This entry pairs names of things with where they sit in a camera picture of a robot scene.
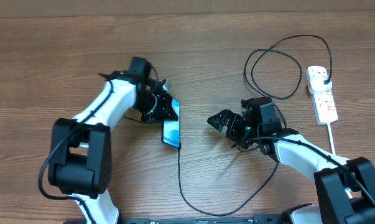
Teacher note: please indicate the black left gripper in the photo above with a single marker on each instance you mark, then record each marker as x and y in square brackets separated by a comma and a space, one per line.
[165, 109]

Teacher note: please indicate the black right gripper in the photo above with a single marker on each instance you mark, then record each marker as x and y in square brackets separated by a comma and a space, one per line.
[225, 116]

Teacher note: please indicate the Samsung Galaxy smartphone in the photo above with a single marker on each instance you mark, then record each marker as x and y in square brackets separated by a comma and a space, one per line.
[171, 129]

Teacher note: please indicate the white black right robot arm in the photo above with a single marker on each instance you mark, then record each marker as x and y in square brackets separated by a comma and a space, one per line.
[345, 187]

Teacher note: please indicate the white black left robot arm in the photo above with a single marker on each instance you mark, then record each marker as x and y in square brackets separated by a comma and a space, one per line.
[80, 159]

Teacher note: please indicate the white charger plug adapter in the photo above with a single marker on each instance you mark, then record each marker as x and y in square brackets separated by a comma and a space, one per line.
[319, 84]

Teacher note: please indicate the white power strip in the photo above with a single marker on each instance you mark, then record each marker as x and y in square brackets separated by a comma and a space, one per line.
[323, 103]

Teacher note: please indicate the cardboard backdrop panel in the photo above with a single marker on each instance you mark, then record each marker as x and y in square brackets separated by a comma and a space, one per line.
[68, 8]

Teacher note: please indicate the black mounting rail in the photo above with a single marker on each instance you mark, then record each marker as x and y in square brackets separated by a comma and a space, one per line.
[256, 219]

